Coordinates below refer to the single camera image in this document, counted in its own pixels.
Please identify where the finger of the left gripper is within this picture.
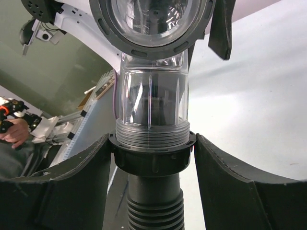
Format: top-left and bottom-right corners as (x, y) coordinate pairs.
(208, 0), (233, 60)

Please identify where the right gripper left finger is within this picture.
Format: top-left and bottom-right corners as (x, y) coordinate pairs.
(0, 135), (111, 230)

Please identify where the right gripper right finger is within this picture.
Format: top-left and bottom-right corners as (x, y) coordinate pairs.
(194, 135), (307, 230)

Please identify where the clear plastic elbow fitting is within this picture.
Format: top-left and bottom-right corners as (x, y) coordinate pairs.
(90, 0), (216, 150)

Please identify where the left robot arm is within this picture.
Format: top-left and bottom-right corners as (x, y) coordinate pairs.
(22, 0), (235, 71)

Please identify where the operator hand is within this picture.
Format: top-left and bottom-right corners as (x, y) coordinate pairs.
(0, 118), (29, 149)

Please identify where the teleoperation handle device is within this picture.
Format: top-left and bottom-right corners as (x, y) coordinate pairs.
(0, 97), (42, 134)

